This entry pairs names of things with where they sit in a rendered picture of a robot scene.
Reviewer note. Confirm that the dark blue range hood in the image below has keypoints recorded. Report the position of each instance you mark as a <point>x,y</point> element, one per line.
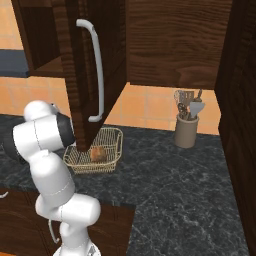
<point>13,62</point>

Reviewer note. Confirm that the grey spatula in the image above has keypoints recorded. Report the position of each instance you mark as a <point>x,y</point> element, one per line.
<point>196,108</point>

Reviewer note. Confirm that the brown bread loaf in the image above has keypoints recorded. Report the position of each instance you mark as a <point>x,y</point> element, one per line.
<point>97,154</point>

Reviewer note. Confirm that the dark wood wall cabinet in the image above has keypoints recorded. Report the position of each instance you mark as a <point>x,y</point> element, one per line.
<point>40,40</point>

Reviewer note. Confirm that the dark wood open cabinet door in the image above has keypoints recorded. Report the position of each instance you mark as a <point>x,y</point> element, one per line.
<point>86,73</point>

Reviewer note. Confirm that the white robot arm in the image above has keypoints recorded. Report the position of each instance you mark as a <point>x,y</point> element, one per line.
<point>50,173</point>

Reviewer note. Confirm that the dark wood tall cabinet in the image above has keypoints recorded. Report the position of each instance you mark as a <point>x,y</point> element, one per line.
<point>238,116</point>

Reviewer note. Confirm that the dark wood closed cabinet door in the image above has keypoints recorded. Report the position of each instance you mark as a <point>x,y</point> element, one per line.
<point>176,40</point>

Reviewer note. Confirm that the beige utensil pot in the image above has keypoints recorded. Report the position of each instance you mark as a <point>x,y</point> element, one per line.
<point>186,131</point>

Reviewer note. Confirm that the dark slotted spoon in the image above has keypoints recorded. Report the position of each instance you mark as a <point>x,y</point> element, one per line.
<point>182,108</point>

